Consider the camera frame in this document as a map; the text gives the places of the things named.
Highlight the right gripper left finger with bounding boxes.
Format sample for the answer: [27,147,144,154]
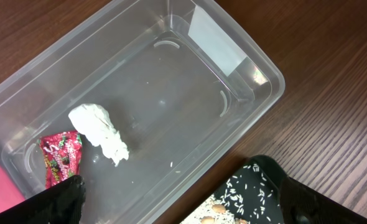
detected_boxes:
[0,175,86,224]

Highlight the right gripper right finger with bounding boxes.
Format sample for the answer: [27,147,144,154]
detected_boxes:
[279,177,367,224]

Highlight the red candy wrapper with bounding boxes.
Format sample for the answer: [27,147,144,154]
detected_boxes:
[39,130,83,189]

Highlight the white napkin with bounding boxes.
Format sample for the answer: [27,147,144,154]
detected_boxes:
[68,103,129,167]

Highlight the black rectangular tray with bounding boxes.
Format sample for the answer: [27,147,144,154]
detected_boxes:
[179,154,289,224]

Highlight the clear plastic bin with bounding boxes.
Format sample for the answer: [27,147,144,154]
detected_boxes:
[0,1,285,223]

